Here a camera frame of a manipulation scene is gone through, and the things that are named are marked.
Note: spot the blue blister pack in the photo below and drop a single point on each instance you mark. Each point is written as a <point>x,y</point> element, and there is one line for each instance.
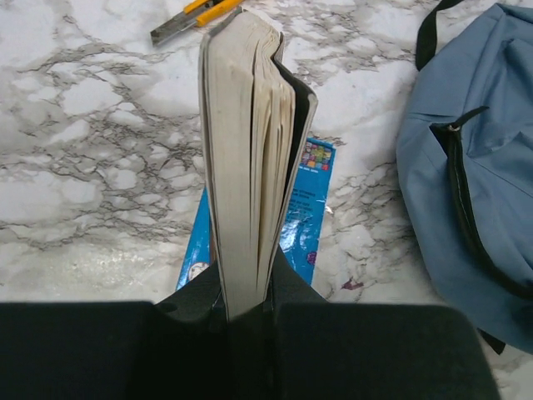
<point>301,231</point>

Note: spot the yellow utility knife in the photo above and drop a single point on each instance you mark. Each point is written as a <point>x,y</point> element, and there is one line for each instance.
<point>196,14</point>

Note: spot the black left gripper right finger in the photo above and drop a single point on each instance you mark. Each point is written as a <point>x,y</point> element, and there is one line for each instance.
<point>330,350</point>

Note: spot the black paperback book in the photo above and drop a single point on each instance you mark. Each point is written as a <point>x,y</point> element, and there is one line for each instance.
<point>255,118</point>

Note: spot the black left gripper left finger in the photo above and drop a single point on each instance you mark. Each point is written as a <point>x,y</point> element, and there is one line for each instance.
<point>116,350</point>

